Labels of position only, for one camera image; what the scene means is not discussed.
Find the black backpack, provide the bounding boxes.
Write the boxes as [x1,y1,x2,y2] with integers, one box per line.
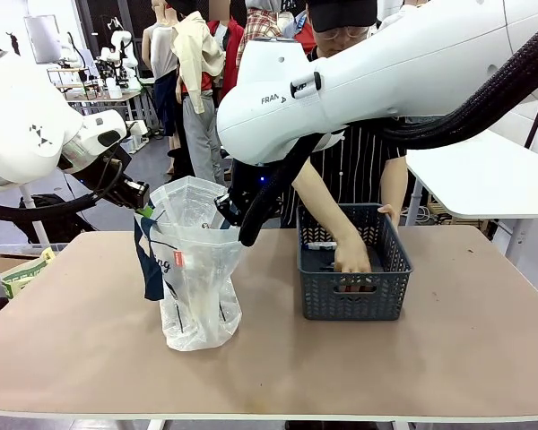
[12,193,96,245]

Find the white side table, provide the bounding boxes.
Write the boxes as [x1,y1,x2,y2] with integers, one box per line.
[404,128,538,254]

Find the red jacket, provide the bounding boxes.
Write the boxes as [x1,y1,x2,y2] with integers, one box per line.
[180,19,246,96]

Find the person's left hand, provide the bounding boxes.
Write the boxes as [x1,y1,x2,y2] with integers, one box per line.
[377,203,401,230]

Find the red plaid shirt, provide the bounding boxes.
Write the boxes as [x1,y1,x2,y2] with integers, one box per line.
[236,7,284,66]

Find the beige jacket on mannequin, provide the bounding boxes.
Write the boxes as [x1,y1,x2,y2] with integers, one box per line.
[169,10,226,116]

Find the person's right forearm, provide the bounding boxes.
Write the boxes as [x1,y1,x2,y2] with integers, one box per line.
[290,157,360,246]

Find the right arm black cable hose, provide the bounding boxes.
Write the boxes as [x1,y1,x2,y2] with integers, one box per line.
[238,13,538,248]

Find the white torso mannequin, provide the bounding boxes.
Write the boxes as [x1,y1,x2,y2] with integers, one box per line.
[141,0,181,138]

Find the grey trousers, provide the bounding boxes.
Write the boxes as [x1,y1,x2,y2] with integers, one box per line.
[181,91,226,185]

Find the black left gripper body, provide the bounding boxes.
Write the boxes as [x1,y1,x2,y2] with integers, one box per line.
[108,176,151,210]

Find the green printed paper bag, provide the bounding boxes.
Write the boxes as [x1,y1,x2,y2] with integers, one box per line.
[0,247,56,300]

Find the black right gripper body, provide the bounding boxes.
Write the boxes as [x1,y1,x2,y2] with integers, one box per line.
[226,159,270,212]

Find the red item in basket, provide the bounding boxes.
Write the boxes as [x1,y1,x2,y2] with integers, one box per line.
[338,281,378,295]

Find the wooden crate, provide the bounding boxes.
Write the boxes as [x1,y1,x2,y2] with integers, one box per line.
[424,193,492,235]

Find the white printed plastic shopping bag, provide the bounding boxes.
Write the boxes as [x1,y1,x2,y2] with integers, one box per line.
[133,175,244,352]

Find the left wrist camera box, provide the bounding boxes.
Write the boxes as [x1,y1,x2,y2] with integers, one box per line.
[124,119,150,138]

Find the white board panel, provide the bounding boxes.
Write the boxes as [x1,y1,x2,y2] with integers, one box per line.
[23,14,63,65]

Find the white table with leg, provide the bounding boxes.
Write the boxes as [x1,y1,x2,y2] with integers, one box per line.
[18,184,51,245]

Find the person's left forearm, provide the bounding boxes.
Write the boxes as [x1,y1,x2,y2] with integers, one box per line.
[378,151,409,212]

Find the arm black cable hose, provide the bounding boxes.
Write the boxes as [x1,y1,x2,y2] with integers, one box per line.
[0,154,126,224]
[238,13,538,248]

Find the grey plastic lattice basket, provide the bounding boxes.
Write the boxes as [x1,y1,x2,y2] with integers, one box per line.
[295,202,414,322]

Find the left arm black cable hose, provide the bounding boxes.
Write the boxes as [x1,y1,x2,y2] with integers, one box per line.
[0,154,126,224]

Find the person's right hand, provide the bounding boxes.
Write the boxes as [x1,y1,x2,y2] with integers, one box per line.
[333,230,373,275]

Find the person in striped shirt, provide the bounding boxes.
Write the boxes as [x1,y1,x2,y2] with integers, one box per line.
[280,0,409,230]

